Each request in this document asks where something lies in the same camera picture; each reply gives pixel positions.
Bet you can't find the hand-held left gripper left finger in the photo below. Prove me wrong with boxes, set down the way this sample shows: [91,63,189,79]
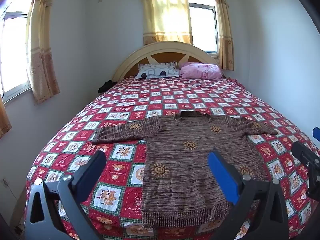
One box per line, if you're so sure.
[24,150,108,240]

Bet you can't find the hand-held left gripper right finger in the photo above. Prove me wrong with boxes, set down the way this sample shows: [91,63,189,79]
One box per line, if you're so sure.
[208,150,297,240]

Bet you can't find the brown knitted sun-pattern sweater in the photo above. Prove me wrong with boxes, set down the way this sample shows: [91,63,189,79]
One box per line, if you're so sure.
[91,110,278,229]

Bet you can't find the red checkered bear bedspread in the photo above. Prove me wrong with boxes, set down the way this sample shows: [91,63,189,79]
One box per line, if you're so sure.
[25,76,320,240]

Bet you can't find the dark cloth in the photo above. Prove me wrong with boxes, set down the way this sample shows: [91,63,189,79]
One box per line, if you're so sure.
[98,80,117,93]

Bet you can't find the pink fringed cloth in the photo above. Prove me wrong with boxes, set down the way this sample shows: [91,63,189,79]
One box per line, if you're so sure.
[226,76,247,88]

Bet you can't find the yellow curtain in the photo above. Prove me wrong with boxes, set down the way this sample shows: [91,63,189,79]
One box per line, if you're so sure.
[209,0,235,71]
[140,0,193,46]
[26,0,60,105]
[0,96,12,138]

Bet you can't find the pink pillow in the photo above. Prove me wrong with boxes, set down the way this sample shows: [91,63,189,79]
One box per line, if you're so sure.
[178,62,224,80]

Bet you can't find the cream wooden headboard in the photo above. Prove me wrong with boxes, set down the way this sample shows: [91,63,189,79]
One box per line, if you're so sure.
[112,41,220,82]

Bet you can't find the white patterned pillow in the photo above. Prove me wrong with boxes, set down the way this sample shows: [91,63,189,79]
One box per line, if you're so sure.
[134,61,180,80]

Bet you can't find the side window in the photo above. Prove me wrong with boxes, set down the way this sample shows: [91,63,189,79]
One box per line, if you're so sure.
[0,0,35,105]

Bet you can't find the window behind headboard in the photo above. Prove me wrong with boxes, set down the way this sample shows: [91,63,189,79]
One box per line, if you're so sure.
[185,0,219,57]

